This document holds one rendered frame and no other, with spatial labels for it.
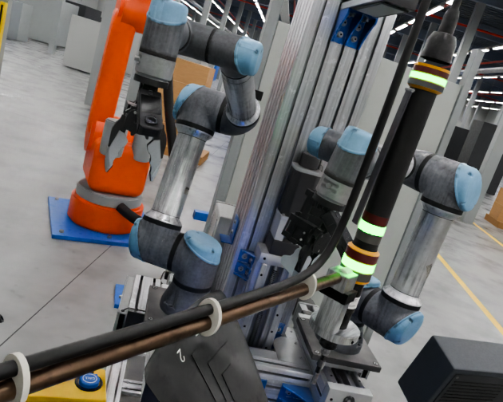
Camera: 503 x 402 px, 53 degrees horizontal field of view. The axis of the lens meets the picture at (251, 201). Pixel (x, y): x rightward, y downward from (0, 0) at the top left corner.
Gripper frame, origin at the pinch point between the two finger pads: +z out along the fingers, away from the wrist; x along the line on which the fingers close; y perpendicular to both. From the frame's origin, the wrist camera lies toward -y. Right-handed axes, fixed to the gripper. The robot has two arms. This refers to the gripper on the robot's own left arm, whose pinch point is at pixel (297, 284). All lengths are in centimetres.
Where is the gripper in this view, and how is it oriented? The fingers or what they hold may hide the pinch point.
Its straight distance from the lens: 111.2
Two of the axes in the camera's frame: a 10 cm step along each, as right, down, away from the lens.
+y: -7.2, -4.7, 5.1
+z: -4.0, 8.8, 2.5
